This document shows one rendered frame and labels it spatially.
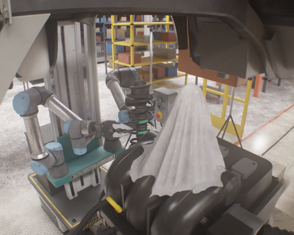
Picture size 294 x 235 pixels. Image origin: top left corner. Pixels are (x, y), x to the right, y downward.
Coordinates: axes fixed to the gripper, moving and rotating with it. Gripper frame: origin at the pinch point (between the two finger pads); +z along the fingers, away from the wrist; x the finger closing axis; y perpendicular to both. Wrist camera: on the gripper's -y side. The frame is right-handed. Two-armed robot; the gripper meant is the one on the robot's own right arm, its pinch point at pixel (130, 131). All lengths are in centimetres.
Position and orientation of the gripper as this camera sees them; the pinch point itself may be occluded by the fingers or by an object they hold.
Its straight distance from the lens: 111.6
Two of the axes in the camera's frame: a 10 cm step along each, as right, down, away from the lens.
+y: 2.1, -1.6, 9.6
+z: 9.8, 0.3, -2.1
